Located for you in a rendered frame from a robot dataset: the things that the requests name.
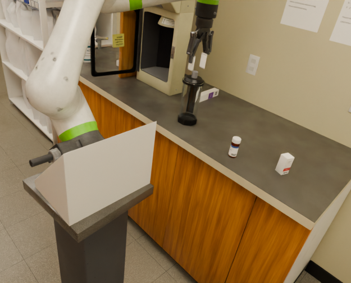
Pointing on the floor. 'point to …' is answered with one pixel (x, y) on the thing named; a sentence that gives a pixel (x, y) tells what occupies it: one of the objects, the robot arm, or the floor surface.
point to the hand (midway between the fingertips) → (197, 63)
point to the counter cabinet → (213, 214)
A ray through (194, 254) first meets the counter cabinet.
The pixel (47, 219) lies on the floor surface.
